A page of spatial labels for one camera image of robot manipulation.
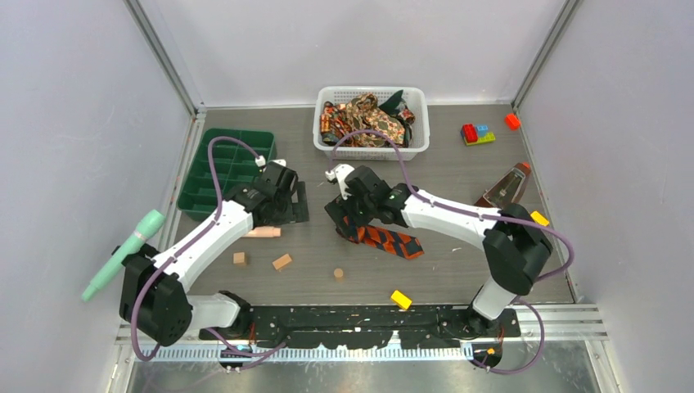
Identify small wooden cube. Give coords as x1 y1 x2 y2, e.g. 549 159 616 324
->
232 252 248 266

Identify dark green tie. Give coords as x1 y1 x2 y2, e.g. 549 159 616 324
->
379 89 404 115

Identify red toy brick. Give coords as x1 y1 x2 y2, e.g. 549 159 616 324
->
504 113 521 130

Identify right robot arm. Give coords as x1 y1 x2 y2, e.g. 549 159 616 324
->
325 164 553 336

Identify yellow toy brick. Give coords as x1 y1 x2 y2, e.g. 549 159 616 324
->
530 210 550 227
390 290 412 310

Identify mint green microphone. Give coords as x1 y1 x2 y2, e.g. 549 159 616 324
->
81 210 165 302

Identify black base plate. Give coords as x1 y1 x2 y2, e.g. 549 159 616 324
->
199 305 521 350

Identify floral patterned tie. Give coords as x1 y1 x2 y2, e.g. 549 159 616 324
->
318 93 417 147

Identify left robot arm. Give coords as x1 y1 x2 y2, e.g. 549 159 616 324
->
119 160 305 346

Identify wooden cylinder peg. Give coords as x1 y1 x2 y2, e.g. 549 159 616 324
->
243 226 282 238

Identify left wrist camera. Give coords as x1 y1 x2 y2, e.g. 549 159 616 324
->
255 156 286 168

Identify small wooden block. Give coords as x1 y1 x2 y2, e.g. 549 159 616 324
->
272 254 293 271

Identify brown wooden metronome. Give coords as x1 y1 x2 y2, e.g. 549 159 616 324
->
475 162 532 209

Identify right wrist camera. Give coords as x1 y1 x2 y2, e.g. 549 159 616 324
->
325 164 355 200

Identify stacked lego bricks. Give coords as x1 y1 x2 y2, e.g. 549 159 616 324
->
460 124 496 146

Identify orange navy striped tie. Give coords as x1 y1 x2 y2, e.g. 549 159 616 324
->
336 217 424 260

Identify green compartment tray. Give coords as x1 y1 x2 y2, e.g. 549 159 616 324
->
177 128 277 222

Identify white plastic basket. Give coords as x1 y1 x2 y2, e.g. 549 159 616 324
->
313 86 430 160

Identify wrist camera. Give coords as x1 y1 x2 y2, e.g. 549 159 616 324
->
325 164 355 200
255 156 286 168

